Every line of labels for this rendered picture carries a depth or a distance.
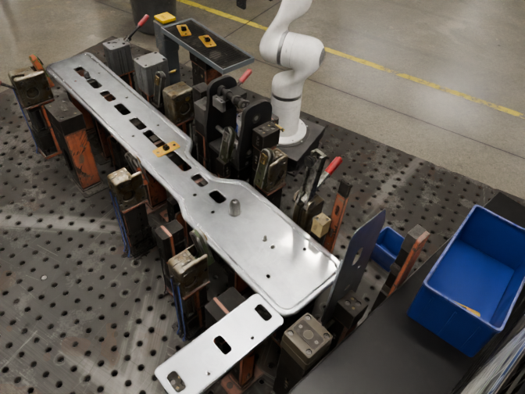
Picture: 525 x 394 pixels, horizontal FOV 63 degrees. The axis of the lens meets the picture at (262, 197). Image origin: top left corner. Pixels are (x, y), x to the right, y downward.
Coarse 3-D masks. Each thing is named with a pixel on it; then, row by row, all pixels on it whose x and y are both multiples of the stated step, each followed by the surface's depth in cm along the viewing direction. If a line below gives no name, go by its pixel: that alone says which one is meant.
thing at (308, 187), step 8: (312, 152) 107; (320, 152) 107; (304, 160) 107; (312, 160) 105; (320, 160) 106; (312, 168) 110; (320, 168) 108; (304, 176) 112; (312, 176) 111; (304, 184) 114; (312, 184) 111; (304, 192) 117; (312, 192) 114; (296, 200) 118; (304, 208) 117
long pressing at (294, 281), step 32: (64, 64) 167; (96, 64) 169; (96, 96) 154; (128, 96) 155; (128, 128) 143; (160, 128) 144; (160, 160) 133; (192, 160) 134; (192, 192) 125; (224, 192) 125; (256, 192) 126; (192, 224) 117; (224, 224) 117; (256, 224) 118; (288, 224) 119; (224, 256) 110; (256, 256) 111; (288, 256) 111; (320, 256) 112; (256, 288) 104; (288, 288) 105; (320, 288) 106
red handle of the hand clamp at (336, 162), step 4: (336, 156) 117; (336, 160) 116; (340, 160) 116; (332, 164) 116; (336, 164) 116; (340, 164) 117; (328, 168) 116; (332, 168) 116; (336, 168) 117; (324, 172) 117; (328, 172) 116; (332, 172) 116; (320, 176) 117; (324, 176) 116; (328, 176) 117; (320, 180) 116; (324, 180) 116; (320, 184) 116; (316, 188) 116; (304, 196) 116; (304, 200) 116
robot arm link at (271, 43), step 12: (288, 0) 142; (300, 0) 141; (288, 12) 143; (300, 12) 144; (276, 24) 147; (288, 24) 150; (264, 36) 151; (276, 36) 149; (264, 48) 152; (276, 48) 150; (276, 60) 153
